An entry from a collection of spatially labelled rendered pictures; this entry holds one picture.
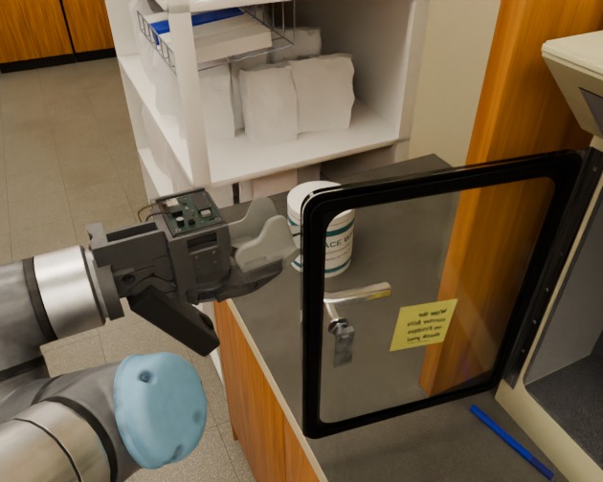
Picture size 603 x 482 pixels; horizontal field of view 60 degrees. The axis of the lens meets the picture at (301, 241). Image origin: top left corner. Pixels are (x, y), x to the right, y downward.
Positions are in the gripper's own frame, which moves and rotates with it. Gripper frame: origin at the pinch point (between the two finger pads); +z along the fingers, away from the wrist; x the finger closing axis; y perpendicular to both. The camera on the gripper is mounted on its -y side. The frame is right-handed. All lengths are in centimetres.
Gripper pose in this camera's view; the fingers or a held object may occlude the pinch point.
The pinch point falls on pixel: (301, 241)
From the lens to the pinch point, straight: 55.0
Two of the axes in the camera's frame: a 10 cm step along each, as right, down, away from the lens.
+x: -4.3, -5.6, 7.1
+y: 0.0, -7.8, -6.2
